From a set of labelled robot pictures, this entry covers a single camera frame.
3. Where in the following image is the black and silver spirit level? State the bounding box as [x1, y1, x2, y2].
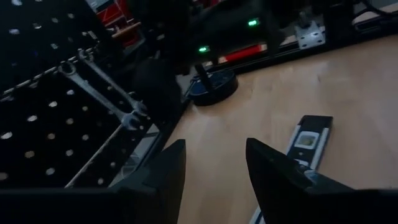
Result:
[248, 114, 333, 224]

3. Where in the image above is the black pegboard stand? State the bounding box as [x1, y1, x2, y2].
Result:
[0, 0, 187, 190]

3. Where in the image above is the black gooseneck magnifier lamp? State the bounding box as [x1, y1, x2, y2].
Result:
[188, 63, 239, 106]

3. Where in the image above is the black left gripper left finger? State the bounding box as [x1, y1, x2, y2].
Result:
[0, 139, 187, 224]

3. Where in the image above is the silver metal corner bracket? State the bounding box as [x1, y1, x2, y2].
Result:
[294, 20, 326, 50]

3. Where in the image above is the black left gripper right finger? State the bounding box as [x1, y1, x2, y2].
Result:
[245, 138, 398, 224]

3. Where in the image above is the flat red tray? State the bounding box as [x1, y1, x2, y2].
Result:
[217, 43, 268, 65]

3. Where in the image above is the small silver combination wrench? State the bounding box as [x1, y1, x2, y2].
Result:
[77, 49, 147, 116]

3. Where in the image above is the large silver combination wrench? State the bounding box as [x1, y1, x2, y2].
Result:
[58, 61, 141, 131]

